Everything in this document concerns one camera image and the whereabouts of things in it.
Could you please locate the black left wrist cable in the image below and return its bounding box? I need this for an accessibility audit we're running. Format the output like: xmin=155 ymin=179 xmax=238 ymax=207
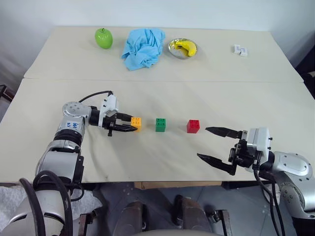
xmin=78 ymin=90 xmax=114 ymax=103

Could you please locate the dark rounded shape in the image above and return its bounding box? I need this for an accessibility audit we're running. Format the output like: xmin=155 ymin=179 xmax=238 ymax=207
xmin=173 ymin=194 xmax=213 ymax=234
xmin=119 ymin=200 xmax=149 ymax=234

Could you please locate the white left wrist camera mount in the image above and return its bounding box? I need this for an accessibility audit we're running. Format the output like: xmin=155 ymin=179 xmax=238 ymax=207
xmin=97 ymin=94 xmax=120 ymax=128

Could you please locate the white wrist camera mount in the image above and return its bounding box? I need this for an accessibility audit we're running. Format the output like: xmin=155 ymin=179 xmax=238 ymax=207
xmin=247 ymin=127 xmax=273 ymax=171
xmin=97 ymin=94 xmax=120 ymax=128

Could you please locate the green toy brick cube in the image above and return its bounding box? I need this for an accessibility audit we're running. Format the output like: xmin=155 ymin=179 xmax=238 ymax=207
xmin=155 ymin=118 xmax=167 ymax=133

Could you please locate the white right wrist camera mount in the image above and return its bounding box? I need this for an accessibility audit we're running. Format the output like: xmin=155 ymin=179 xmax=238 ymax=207
xmin=247 ymin=127 xmax=273 ymax=171

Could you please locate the shiny metal bowl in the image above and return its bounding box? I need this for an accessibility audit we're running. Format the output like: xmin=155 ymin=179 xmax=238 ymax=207
xmin=168 ymin=37 xmax=199 ymax=60

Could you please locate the red toy brick cube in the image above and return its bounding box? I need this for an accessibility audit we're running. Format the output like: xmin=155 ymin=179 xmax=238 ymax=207
xmin=186 ymin=119 xmax=201 ymax=134

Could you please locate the green apple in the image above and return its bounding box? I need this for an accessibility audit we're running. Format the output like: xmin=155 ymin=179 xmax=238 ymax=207
xmin=94 ymin=27 xmax=114 ymax=50

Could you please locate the dark metal stand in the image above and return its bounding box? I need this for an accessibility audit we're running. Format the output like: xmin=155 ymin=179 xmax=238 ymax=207
xmin=0 ymin=84 xmax=13 ymax=102

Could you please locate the yellow banana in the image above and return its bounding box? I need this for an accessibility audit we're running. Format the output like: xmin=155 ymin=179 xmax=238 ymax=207
xmin=175 ymin=40 xmax=198 ymax=58

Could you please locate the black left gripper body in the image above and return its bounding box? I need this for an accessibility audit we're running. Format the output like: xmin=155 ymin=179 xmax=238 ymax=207
xmin=102 ymin=112 xmax=124 ymax=137

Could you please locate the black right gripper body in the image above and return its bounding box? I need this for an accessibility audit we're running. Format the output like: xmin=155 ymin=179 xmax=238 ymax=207
xmin=228 ymin=130 xmax=262 ymax=173

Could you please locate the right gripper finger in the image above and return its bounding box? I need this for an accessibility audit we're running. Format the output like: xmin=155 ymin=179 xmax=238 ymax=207
xmin=196 ymin=153 xmax=239 ymax=177
xmin=205 ymin=126 xmax=244 ymax=139

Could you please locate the orange toy brick cube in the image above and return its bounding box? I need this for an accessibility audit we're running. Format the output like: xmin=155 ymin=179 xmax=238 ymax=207
xmin=130 ymin=117 xmax=143 ymax=133

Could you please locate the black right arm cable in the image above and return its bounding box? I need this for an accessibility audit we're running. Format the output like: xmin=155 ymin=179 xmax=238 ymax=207
xmin=253 ymin=169 xmax=286 ymax=236

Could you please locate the thick black shoulder cable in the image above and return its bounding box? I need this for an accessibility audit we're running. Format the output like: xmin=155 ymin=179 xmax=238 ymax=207
xmin=19 ymin=177 xmax=47 ymax=236
xmin=32 ymin=170 xmax=74 ymax=236

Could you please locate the crumpled light blue cloth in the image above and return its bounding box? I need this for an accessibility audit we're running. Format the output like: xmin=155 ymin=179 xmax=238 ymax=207
xmin=120 ymin=28 xmax=166 ymax=72

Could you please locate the black metal frame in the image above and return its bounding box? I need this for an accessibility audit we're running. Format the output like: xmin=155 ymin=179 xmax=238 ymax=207
xmin=211 ymin=208 xmax=232 ymax=236

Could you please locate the brown cardboard piece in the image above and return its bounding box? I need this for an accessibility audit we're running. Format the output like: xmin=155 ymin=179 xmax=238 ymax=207
xmin=133 ymin=181 xmax=222 ymax=190

